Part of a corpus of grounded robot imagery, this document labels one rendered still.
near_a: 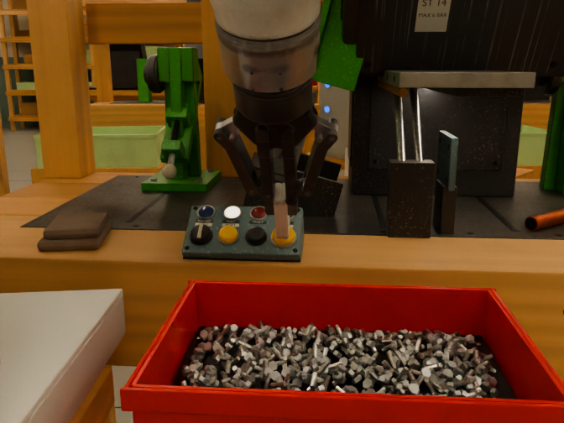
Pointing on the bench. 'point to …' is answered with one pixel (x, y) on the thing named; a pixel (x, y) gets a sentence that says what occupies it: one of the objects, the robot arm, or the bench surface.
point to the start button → (283, 238)
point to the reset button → (227, 234)
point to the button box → (257, 253)
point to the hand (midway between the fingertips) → (281, 211)
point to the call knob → (201, 233)
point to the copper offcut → (545, 220)
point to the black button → (255, 234)
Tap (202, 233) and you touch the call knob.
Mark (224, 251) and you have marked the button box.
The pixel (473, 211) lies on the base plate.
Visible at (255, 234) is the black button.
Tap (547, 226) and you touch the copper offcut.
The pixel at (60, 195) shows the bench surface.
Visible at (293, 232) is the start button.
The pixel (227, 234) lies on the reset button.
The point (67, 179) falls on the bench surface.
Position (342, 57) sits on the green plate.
